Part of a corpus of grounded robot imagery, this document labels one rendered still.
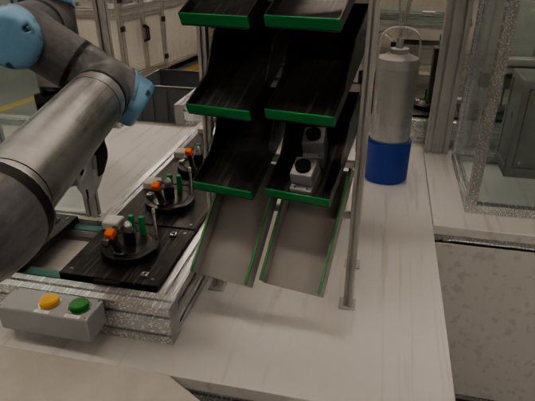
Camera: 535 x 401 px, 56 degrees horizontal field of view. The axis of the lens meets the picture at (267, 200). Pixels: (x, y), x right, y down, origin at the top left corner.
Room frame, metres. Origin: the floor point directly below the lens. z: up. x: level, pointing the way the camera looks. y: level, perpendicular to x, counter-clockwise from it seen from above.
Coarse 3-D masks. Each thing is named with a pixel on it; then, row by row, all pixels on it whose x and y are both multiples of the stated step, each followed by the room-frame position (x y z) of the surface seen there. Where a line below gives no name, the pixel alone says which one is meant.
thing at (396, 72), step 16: (384, 32) 1.69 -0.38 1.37; (416, 32) 1.66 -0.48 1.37; (400, 48) 1.67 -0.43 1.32; (384, 64) 1.64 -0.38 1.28; (400, 64) 1.61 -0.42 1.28; (416, 64) 1.63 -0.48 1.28; (384, 80) 1.63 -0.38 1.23; (400, 80) 1.61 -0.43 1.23; (416, 80) 1.65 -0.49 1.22; (384, 96) 1.63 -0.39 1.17; (400, 96) 1.61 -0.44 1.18; (384, 112) 1.62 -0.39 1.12; (400, 112) 1.61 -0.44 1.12; (384, 128) 1.62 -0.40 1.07; (400, 128) 1.61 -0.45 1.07
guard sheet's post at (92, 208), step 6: (96, 192) 1.22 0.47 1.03; (84, 198) 1.20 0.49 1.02; (96, 198) 1.22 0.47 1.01; (84, 204) 1.21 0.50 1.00; (90, 204) 1.20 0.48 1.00; (96, 204) 1.22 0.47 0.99; (90, 210) 1.21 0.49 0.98; (96, 210) 1.21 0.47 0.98; (90, 216) 1.20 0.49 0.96; (96, 216) 1.20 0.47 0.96
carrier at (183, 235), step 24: (120, 216) 1.15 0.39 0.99; (96, 240) 1.07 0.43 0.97; (120, 240) 1.03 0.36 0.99; (144, 240) 1.03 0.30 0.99; (168, 240) 1.07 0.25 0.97; (72, 264) 0.96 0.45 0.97; (96, 264) 0.96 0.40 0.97; (120, 264) 0.95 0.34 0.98; (144, 264) 0.96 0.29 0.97; (168, 264) 0.96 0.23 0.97; (144, 288) 0.89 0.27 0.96
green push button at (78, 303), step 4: (72, 300) 0.83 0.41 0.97; (76, 300) 0.83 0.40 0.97; (80, 300) 0.83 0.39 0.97; (84, 300) 0.83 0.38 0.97; (72, 304) 0.82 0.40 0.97; (76, 304) 0.82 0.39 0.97; (80, 304) 0.82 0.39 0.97; (84, 304) 0.82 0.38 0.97; (88, 304) 0.82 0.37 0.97; (72, 308) 0.81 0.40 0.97; (76, 308) 0.81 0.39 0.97; (80, 308) 0.81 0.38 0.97; (84, 308) 0.81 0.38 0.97; (72, 312) 0.80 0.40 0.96; (76, 312) 0.80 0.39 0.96; (80, 312) 0.80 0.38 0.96
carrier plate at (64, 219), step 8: (56, 216) 1.19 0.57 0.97; (64, 216) 1.19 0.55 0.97; (72, 216) 1.19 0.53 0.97; (56, 224) 1.15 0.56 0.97; (64, 224) 1.15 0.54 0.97; (72, 224) 1.17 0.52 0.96; (56, 232) 1.11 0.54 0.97; (64, 232) 1.13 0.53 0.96; (48, 240) 1.07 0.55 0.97; (56, 240) 1.09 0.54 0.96; (48, 248) 1.06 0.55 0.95; (40, 256) 1.02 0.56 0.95
